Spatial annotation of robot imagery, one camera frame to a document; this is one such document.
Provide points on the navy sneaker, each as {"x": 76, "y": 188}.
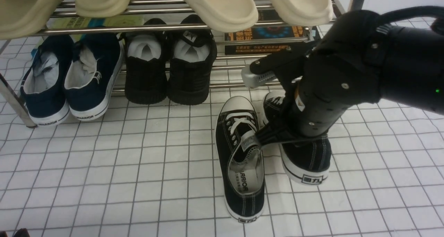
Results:
{"x": 96, "y": 63}
{"x": 41, "y": 86}

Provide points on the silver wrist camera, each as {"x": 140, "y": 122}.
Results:
{"x": 251, "y": 80}

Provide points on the metal shoe rack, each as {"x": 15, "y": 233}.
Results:
{"x": 17, "y": 103}

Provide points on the black orange book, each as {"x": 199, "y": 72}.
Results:
{"x": 267, "y": 37}

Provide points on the beige slipper far left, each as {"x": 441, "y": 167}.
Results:
{"x": 21, "y": 18}

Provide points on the green book under rack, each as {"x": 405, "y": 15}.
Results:
{"x": 81, "y": 22}

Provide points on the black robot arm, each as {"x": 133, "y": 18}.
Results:
{"x": 364, "y": 57}

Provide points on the black knit shoe right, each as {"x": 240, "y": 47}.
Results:
{"x": 193, "y": 52}

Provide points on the black knit shoe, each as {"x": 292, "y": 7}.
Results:
{"x": 146, "y": 55}
{"x": 193, "y": 52}

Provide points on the navy sneaker far left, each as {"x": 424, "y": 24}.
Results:
{"x": 41, "y": 86}

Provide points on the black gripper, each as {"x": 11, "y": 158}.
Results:
{"x": 284, "y": 123}

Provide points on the beige slipper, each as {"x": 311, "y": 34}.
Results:
{"x": 226, "y": 15}
{"x": 100, "y": 8}
{"x": 21, "y": 18}
{"x": 304, "y": 12}

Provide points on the black canvas sneaker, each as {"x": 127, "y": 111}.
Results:
{"x": 241, "y": 159}
{"x": 305, "y": 163}

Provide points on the black knit shoe left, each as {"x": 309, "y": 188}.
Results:
{"x": 146, "y": 55}

